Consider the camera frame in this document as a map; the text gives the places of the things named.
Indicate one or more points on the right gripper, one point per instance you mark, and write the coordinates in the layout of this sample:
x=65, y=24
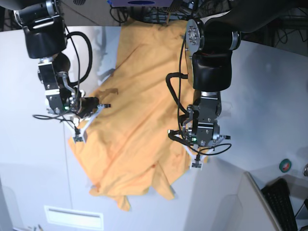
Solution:
x=87, y=106

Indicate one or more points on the orange yellow t-shirt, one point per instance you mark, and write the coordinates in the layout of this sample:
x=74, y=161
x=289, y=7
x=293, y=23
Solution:
x=128, y=150

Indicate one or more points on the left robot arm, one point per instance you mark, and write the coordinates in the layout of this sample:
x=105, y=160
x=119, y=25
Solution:
x=208, y=47

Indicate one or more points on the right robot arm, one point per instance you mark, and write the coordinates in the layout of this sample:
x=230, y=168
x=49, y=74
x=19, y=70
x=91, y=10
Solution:
x=46, y=37

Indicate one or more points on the white partition panel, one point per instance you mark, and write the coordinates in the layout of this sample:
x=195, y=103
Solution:
x=226, y=198

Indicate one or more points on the green tape roll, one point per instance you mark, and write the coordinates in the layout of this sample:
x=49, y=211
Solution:
x=285, y=165

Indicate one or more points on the black computer keyboard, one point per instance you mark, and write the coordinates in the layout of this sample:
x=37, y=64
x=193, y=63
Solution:
x=277, y=196

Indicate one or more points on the silver round knob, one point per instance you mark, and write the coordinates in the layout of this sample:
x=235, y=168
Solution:
x=305, y=170

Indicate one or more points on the white recessed table hatch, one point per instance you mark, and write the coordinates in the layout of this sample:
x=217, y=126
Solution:
x=74, y=218

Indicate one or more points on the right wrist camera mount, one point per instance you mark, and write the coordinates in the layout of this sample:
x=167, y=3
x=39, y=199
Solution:
x=78, y=126

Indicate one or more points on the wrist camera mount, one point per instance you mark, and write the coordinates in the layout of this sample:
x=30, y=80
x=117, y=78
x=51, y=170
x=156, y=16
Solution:
x=78, y=126
x=197, y=158

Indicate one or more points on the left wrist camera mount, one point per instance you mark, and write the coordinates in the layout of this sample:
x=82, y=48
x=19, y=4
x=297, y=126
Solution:
x=197, y=158

